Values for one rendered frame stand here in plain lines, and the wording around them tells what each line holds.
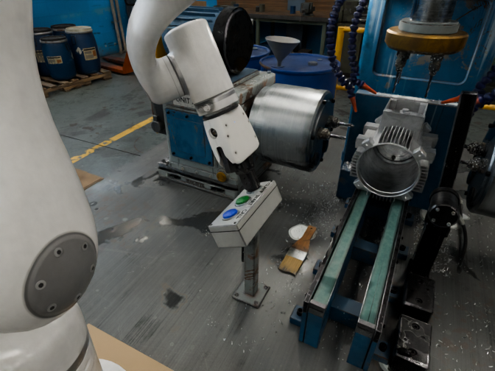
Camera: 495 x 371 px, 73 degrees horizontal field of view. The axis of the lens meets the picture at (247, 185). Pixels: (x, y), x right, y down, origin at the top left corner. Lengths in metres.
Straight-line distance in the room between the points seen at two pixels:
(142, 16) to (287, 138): 0.53
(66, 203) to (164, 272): 0.63
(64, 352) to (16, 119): 0.26
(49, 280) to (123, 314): 0.57
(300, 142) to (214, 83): 0.39
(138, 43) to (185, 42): 0.09
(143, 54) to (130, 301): 0.56
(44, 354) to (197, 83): 0.45
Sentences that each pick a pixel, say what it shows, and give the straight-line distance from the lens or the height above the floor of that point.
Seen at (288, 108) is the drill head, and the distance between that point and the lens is 0.97.
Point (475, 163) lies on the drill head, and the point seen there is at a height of 1.07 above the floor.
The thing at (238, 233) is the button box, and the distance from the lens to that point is 0.61.
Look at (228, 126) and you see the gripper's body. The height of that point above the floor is 1.21.
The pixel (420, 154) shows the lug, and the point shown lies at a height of 1.08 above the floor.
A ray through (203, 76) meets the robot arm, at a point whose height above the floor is 1.30.
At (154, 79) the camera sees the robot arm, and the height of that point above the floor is 1.30.
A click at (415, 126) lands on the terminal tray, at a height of 1.12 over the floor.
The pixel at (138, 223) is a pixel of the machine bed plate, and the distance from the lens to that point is 1.10.
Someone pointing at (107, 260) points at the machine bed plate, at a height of 0.80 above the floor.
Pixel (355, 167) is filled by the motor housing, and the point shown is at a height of 1.00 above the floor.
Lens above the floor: 1.46
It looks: 33 degrees down
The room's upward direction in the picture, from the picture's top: straight up
